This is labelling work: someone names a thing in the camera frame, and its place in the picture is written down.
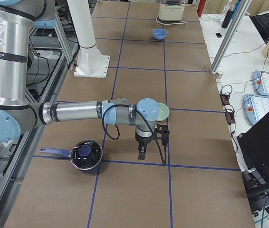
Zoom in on white camera pedestal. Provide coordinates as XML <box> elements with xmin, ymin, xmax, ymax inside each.
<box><xmin>67</xmin><ymin>0</ymin><xmax>110</xmax><ymax>78</ymax></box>

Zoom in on black water bottle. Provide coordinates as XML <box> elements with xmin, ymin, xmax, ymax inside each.
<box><xmin>221</xmin><ymin>6</ymin><xmax>235</xmax><ymax>29</ymax></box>

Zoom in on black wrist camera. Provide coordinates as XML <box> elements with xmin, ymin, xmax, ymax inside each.
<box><xmin>154</xmin><ymin>123</ymin><xmax>170</xmax><ymax>147</ymax></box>

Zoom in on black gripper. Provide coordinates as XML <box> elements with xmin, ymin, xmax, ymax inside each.
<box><xmin>135</xmin><ymin>133</ymin><xmax>152</xmax><ymax>160</ymax></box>

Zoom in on blue bowl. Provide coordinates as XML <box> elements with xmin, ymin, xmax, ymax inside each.
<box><xmin>153</xmin><ymin>28</ymin><xmax>167</xmax><ymax>40</ymax></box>

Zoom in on lower blue teach pendant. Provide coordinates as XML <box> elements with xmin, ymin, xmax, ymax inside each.
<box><xmin>243</xmin><ymin>94</ymin><xmax>269</xmax><ymax>125</ymax></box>

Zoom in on black laptop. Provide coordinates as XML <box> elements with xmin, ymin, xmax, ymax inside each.
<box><xmin>237</xmin><ymin>112</ymin><xmax>269</xmax><ymax>170</ymax></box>

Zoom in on small black puck device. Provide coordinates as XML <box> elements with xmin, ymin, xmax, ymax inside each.
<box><xmin>215</xmin><ymin>33</ymin><xmax>222</xmax><ymax>38</ymax></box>

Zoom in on aluminium frame post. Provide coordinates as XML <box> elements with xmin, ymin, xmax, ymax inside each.
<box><xmin>210</xmin><ymin>0</ymin><xmax>251</xmax><ymax>75</ymax></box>

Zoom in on cream toaster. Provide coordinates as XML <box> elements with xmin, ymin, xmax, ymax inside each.
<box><xmin>158</xmin><ymin>0</ymin><xmax>185</xmax><ymax>21</ymax></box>

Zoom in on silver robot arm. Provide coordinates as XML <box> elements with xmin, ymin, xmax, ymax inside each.
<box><xmin>0</xmin><ymin>0</ymin><xmax>159</xmax><ymax>160</ymax></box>

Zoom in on green bowl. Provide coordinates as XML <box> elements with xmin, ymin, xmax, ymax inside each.
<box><xmin>157</xmin><ymin>103</ymin><xmax>170</xmax><ymax>122</ymax></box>

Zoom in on black camera cable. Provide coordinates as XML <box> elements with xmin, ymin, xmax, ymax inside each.
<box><xmin>102</xmin><ymin>103</ymin><xmax>168</xmax><ymax>167</ymax></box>

